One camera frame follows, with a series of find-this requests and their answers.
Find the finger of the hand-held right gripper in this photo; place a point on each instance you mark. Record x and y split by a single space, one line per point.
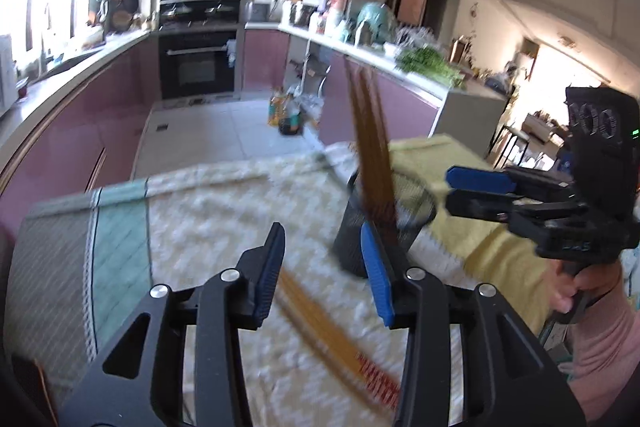
480 207
475 179

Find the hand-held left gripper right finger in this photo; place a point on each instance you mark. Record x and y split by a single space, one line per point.
377 279

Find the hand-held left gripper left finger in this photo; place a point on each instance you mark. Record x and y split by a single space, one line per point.
265 279

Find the black mesh holder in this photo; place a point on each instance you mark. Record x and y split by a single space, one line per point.
347 234

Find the row of wooden chopsticks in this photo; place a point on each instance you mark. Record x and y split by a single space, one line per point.
325 332

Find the bunch of wooden chopsticks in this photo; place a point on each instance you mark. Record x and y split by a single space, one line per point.
372 167

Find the person's right hand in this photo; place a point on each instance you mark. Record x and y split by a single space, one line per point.
562 292

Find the yellow and grey lettered cloth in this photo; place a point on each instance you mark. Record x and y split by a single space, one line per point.
500 252

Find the teal and beige patterned cloth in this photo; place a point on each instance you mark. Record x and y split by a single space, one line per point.
200 217

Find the green leafy vegetables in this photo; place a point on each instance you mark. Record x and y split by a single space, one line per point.
430 67

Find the row of pink cabinet doors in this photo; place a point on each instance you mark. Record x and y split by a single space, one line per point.
350 102
75 122

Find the clear plastic bag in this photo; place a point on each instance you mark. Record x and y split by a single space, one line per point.
417 38

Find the cooking oil bottle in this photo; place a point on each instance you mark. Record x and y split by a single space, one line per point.
286 113

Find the white kitchen countertop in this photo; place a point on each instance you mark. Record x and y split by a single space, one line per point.
360 54

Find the teal kitchen appliance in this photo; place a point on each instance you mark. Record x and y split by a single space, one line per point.
377 23

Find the black built-in oven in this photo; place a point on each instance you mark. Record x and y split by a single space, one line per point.
197 67

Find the pink kettle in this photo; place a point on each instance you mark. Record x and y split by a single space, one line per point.
339 2

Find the steel stock pot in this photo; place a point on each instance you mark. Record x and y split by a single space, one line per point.
302 14

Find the steel toaster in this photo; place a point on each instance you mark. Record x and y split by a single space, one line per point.
260 12

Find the dark lidded pot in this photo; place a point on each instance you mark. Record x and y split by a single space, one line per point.
219 10

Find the black range hood stove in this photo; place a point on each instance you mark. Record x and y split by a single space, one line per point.
200 4

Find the hanging frying pan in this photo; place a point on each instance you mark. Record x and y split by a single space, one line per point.
129 3

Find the steel faucet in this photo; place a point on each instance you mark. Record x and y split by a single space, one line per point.
47 32

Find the white microwave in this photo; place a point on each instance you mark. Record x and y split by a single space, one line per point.
5 77

